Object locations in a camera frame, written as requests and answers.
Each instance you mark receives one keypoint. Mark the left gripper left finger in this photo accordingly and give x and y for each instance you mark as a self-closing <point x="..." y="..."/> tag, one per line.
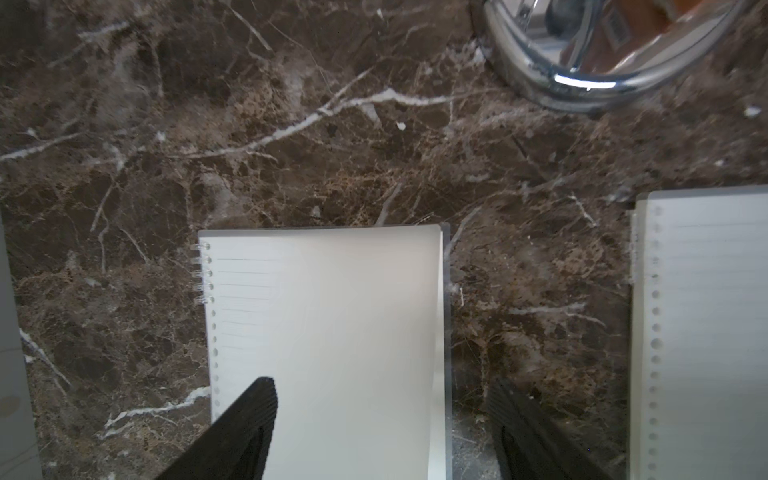
<point x="236" y="445"/>

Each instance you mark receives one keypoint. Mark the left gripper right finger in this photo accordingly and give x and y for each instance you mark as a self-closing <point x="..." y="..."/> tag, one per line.
<point x="528" y="445"/>

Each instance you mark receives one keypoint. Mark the large white spiral notebook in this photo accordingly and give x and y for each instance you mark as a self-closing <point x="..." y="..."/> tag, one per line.
<point x="19" y="450"/>

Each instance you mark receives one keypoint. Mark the chrome hook stand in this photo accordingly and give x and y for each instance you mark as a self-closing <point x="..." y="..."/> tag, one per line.
<point x="590" y="56"/>

